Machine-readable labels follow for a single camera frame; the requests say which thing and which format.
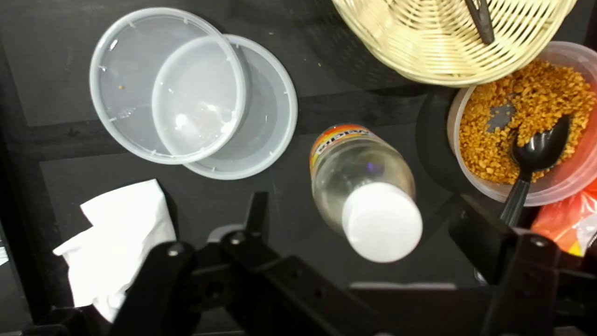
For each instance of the black tongs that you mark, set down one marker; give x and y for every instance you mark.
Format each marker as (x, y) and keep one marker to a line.
(479, 19)

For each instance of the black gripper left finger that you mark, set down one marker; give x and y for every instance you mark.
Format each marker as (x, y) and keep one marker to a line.
(254, 215)

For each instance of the black plastic fork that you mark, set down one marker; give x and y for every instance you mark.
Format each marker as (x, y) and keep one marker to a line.
(537, 151)

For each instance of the woven wicker basket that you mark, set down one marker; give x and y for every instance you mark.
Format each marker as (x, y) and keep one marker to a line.
(435, 43)

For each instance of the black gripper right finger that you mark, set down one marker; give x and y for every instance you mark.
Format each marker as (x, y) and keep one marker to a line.
(481, 239)

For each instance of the clear container of grains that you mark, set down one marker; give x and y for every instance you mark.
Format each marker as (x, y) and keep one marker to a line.
(496, 136)

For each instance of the clear plastic round container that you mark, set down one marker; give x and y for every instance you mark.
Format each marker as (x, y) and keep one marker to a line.
(127, 86)

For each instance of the orange snack bag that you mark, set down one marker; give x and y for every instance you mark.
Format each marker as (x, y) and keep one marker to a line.
(569, 220)

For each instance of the clear plastic lid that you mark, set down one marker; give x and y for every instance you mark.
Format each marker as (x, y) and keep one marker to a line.
(267, 118)

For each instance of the juice bottle with orange label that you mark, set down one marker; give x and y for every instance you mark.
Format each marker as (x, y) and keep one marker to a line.
(366, 192)

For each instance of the crumpled white napkin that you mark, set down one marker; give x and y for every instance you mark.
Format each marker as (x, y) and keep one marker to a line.
(121, 243)

